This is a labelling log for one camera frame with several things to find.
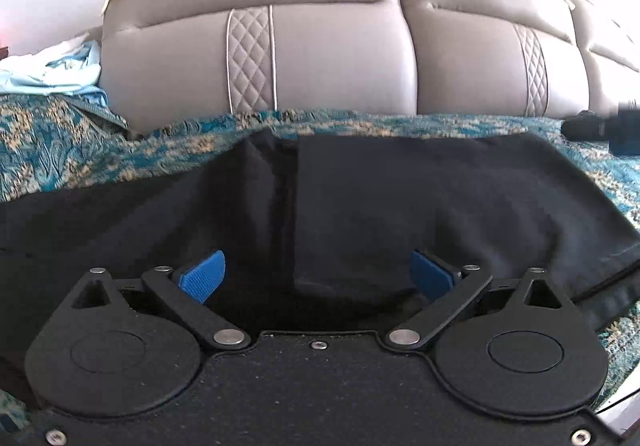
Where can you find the light blue cloth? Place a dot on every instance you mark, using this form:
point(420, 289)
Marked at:
point(50, 76)

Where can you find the black pants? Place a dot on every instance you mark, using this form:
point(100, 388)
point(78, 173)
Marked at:
point(375, 196)

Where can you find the beige padded headboard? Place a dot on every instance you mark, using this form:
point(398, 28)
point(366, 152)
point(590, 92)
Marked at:
point(340, 56)

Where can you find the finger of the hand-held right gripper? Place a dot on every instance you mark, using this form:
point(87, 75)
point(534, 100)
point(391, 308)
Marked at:
point(582, 125)

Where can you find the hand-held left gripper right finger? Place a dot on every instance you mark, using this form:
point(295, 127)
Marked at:
point(430, 271)

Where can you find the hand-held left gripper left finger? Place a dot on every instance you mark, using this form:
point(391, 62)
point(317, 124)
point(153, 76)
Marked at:
point(205, 271)

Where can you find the teal gold patterned blanket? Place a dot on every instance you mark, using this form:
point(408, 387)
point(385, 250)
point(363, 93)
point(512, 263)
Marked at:
point(55, 151)

